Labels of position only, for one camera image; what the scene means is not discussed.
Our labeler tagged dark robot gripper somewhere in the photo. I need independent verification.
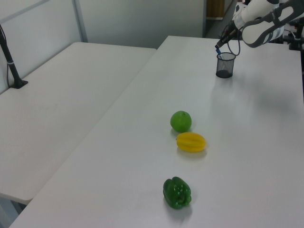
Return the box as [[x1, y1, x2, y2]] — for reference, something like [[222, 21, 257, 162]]
[[215, 4, 249, 49]]

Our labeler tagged black mesh pen holder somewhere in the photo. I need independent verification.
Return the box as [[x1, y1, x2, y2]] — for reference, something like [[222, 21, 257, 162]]
[[215, 52, 237, 78]]

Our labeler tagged brown wooden panel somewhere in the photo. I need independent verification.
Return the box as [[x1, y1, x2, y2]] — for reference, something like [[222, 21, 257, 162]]
[[206, 0, 225, 18]]

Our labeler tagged round green toy fruit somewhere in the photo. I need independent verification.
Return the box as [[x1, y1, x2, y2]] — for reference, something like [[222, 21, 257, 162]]
[[170, 110, 192, 133]]

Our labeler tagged yellow toy starfruit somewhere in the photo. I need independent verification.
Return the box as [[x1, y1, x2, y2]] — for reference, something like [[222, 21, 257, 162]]
[[176, 132, 207, 153]]

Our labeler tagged green toy bell pepper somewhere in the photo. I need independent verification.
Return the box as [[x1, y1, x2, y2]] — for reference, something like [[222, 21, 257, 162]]
[[162, 176, 192, 210]]

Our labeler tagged grey table leg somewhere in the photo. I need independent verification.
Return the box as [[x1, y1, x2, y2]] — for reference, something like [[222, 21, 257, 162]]
[[0, 197, 27, 228]]

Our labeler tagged dark looped gripper cable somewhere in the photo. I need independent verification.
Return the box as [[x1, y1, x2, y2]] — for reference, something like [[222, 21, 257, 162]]
[[227, 28, 242, 57]]

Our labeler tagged black camera stand with clamp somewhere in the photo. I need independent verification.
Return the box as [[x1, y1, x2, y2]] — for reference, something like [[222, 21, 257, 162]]
[[288, 20, 304, 51]]

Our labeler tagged grey partition frame post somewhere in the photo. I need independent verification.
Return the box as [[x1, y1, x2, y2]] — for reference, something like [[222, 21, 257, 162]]
[[72, 0, 89, 43]]

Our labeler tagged black camera pole with base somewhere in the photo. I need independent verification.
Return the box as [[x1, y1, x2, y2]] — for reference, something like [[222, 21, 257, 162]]
[[0, 23, 29, 89]]

